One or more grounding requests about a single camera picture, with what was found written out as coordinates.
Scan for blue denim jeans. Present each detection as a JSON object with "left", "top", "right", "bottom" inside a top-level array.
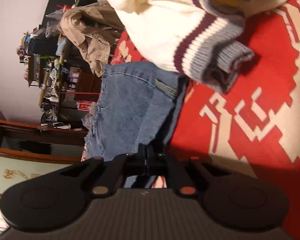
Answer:
[{"left": 82, "top": 62, "right": 189, "bottom": 161}]

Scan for cream striped knit sweater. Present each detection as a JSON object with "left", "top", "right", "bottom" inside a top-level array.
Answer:
[{"left": 107, "top": 0, "right": 287, "bottom": 93}]

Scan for wooden drawer cabinet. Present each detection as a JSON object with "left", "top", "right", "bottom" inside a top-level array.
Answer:
[{"left": 74, "top": 70, "right": 102, "bottom": 102}]

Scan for red christmas pattern blanket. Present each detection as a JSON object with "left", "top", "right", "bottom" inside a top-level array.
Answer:
[{"left": 110, "top": 0, "right": 300, "bottom": 239}]

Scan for cluttered shelf unit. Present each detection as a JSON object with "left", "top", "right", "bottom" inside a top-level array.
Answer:
[{"left": 16, "top": 27, "right": 65, "bottom": 126}]

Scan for beige jacket on chair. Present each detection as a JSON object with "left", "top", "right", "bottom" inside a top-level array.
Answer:
[{"left": 59, "top": 0, "right": 124, "bottom": 77}]

